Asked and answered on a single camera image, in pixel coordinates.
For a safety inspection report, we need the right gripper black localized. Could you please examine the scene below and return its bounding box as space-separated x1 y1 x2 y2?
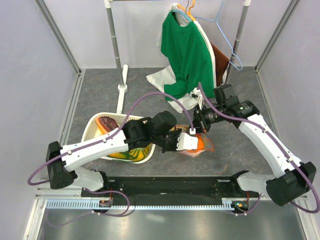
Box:
187 103 226 134

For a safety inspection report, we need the clear zip top bag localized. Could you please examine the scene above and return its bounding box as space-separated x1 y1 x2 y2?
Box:
171 124 215 158

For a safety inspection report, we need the orange toy orange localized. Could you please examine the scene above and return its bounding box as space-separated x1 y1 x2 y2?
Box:
187 138 206 154

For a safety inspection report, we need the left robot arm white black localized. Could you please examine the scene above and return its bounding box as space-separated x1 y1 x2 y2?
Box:
46 111 183 197

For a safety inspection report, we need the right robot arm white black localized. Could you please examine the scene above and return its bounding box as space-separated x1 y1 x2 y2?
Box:
193 84 320 213

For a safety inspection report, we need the brown toy food piece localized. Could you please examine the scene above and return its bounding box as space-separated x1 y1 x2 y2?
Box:
95 116 119 135

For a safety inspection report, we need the white plastic food basket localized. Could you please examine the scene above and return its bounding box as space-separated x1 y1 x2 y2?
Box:
81 112 156 164

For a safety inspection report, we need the yellow green toy mango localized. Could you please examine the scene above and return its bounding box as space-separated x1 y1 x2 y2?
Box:
107 146 150 162

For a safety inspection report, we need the green toy scallion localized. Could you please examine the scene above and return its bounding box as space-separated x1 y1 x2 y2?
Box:
123 148 146 161

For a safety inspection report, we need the white cloth garment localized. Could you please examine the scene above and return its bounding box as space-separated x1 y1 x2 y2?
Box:
146 65 198 111

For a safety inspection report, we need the clothes rack left pole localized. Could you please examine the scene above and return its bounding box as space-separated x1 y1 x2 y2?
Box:
104 0 129 114

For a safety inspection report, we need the clothes rack pole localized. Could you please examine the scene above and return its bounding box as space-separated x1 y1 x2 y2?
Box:
104 0 129 114
222 0 252 85

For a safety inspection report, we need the brown cloth garment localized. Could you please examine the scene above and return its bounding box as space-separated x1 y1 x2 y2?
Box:
211 42 229 86

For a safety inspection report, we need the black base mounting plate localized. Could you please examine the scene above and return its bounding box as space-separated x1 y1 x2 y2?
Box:
80 176 261 206

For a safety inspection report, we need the green T-shirt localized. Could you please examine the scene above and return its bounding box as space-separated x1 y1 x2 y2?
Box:
160 11 215 99

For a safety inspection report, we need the orange hanger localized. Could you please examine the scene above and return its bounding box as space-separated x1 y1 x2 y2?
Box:
184 0 196 22

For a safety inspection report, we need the clothes rack right pole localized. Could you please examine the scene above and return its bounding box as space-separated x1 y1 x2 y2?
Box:
222 0 252 85

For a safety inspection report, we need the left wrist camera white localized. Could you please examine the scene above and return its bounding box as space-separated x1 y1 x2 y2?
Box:
175 129 198 151

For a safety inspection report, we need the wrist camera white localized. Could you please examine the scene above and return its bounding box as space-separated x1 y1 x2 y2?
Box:
190 87 205 110
175 129 198 151

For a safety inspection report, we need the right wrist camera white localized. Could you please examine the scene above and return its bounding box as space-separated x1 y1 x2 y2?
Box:
190 87 205 110

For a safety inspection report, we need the blue wire hanger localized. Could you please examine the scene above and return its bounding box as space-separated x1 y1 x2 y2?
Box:
194 0 244 71

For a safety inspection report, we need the blue white cable duct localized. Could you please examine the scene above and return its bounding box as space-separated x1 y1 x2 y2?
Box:
46 199 235 211

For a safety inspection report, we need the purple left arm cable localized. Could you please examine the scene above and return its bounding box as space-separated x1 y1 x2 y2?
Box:
27 91 196 186

